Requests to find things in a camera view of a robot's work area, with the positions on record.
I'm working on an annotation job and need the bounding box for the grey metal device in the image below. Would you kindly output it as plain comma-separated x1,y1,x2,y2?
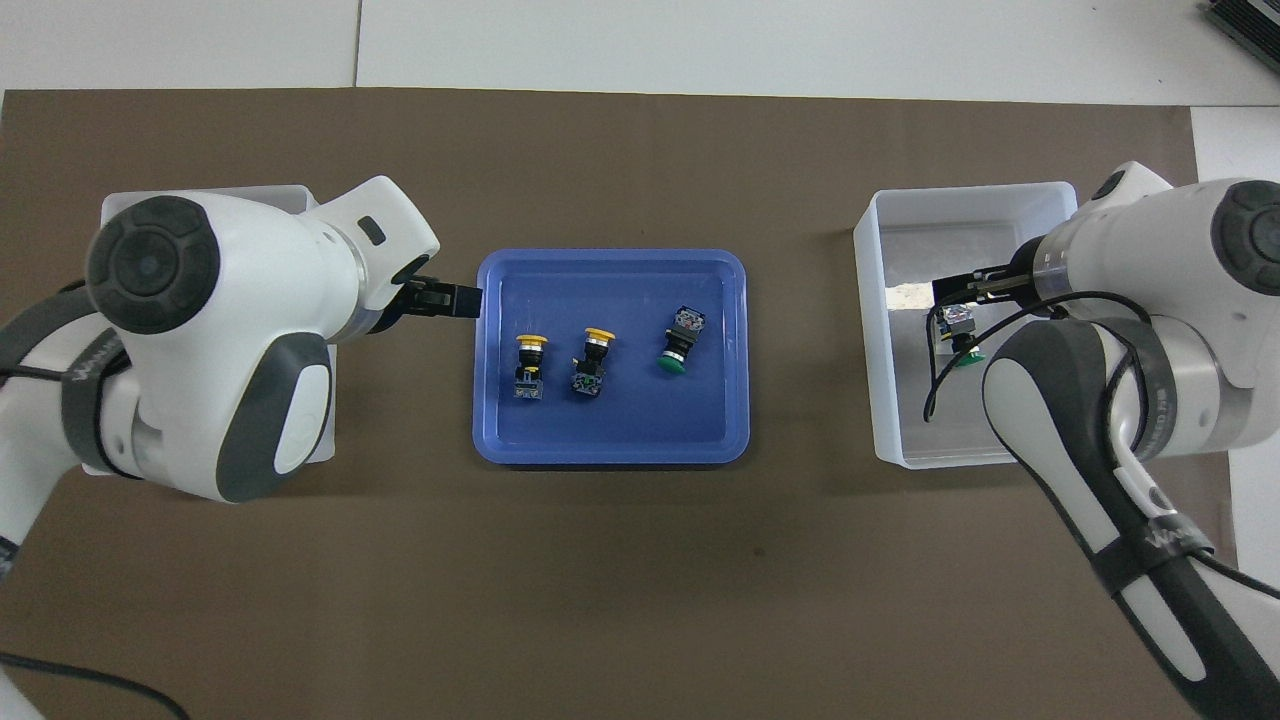
1202,0,1280,74

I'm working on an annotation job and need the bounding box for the black cable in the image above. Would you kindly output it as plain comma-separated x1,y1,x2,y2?
1190,548,1280,602
922,289,1158,461
0,651,193,720

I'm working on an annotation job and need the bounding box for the yellow push button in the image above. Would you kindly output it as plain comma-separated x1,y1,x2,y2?
570,325,617,400
513,333,552,404

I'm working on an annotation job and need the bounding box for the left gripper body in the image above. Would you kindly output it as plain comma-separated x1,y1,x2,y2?
374,278,443,335

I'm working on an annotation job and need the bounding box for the white plastic box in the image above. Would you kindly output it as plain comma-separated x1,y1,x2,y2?
80,184,339,477
853,181,1080,470

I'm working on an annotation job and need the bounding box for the blue plastic tray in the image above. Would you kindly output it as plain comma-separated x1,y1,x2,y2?
472,248,752,466

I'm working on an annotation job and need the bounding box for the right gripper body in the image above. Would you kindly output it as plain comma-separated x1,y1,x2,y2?
1003,250,1047,304

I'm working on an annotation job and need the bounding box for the green push button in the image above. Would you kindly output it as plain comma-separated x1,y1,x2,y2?
946,304,988,369
655,305,709,377

